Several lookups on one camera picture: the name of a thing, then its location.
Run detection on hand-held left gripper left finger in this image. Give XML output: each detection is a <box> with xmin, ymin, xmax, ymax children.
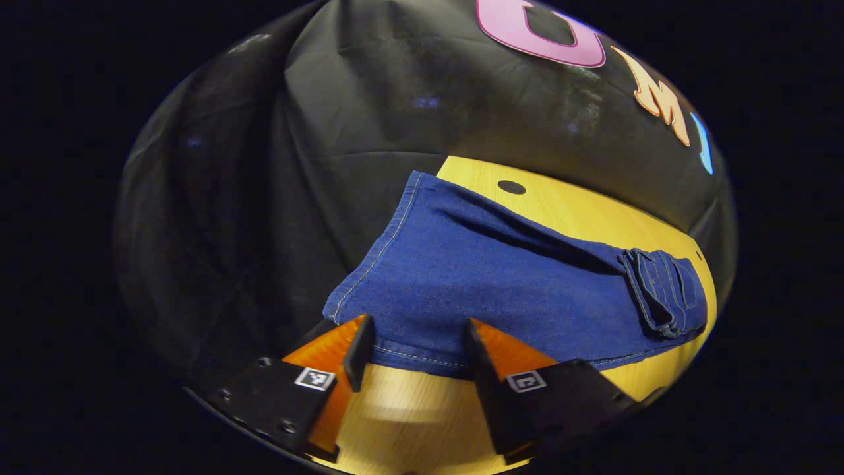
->
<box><xmin>198</xmin><ymin>314</ymin><xmax>375</xmax><ymax>464</ymax></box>

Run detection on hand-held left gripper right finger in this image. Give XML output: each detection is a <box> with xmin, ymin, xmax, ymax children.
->
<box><xmin>465</xmin><ymin>318</ymin><xmax>650</xmax><ymax>466</ymax></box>

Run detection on blue denim jeans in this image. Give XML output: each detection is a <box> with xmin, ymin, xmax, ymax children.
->
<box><xmin>323</xmin><ymin>170</ymin><xmax>708</xmax><ymax>380</ymax></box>

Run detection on black backdrop cloth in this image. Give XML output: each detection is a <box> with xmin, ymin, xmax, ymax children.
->
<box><xmin>113</xmin><ymin>0</ymin><xmax>738</xmax><ymax>396</ymax></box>

